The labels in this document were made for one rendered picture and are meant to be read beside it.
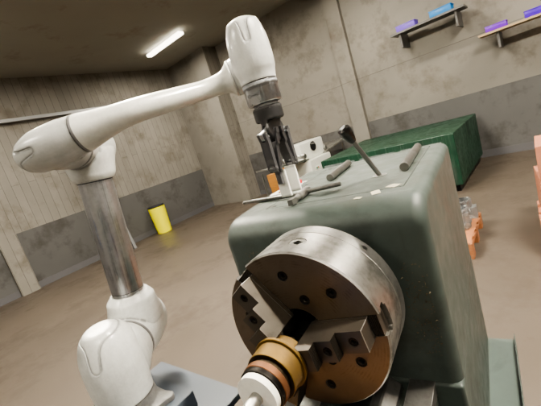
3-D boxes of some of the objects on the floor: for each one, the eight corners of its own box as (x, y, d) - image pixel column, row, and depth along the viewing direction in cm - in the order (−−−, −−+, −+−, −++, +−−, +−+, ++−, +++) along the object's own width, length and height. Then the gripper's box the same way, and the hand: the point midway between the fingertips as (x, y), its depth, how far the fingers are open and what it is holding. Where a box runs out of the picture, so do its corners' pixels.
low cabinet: (484, 159, 582) (475, 113, 568) (464, 192, 449) (452, 133, 434) (373, 177, 712) (363, 140, 697) (332, 207, 578) (319, 162, 564)
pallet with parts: (483, 222, 342) (477, 192, 336) (480, 258, 279) (472, 221, 273) (370, 233, 409) (364, 207, 403) (347, 263, 345) (339, 234, 339)
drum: (167, 229, 861) (158, 203, 848) (176, 227, 834) (167, 201, 822) (154, 235, 831) (143, 209, 819) (163, 234, 805) (152, 207, 793)
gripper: (270, 106, 97) (295, 186, 101) (233, 113, 82) (263, 205, 87) (294, 98, 93) (317, 181, 97) (259, 103, 78) (289, 201, 82)
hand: (288, 181), depth 91 cm, fingers open, 5 cm apart
